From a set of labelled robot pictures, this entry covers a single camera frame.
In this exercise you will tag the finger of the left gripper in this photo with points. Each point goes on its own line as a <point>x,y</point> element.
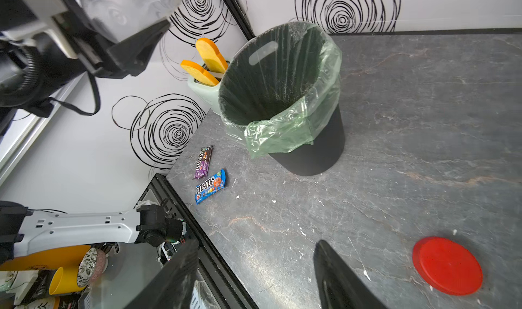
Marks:
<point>132,55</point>

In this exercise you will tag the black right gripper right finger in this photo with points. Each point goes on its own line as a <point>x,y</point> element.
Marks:
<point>338,285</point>

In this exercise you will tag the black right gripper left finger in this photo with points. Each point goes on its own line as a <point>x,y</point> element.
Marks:
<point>173,285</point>

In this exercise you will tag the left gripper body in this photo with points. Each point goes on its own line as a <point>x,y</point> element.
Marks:
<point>84,49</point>

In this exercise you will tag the clear oatmeal jar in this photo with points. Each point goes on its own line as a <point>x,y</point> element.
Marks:
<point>118,20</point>

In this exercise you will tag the red jar lid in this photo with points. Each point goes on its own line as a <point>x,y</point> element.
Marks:
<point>447,266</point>

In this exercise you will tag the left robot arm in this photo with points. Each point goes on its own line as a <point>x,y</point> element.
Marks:
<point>27,82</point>

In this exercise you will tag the yellow toast slice front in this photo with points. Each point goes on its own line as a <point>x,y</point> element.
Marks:
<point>199,73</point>

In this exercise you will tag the yellow toast slice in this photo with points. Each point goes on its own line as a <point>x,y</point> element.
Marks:
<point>199,73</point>
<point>211,55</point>

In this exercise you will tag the yellow toast slice back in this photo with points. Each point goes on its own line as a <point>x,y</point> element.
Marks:
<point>211,55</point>

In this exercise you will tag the green toaster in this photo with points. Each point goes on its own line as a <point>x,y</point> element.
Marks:
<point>209,94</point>

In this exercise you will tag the blue candy bag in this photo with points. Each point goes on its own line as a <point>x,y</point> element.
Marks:
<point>210,186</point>

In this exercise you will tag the yellow cup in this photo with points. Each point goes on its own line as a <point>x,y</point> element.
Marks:
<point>64,281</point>

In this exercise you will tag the purple candy bag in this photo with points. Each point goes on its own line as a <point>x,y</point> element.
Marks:
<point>203,162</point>

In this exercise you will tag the black bin with green bag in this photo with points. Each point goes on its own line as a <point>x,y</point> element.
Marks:
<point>280,98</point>

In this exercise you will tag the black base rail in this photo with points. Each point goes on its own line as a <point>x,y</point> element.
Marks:
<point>170,222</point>

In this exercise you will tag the black left corner post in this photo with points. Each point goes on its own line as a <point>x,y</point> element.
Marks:
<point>239,14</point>

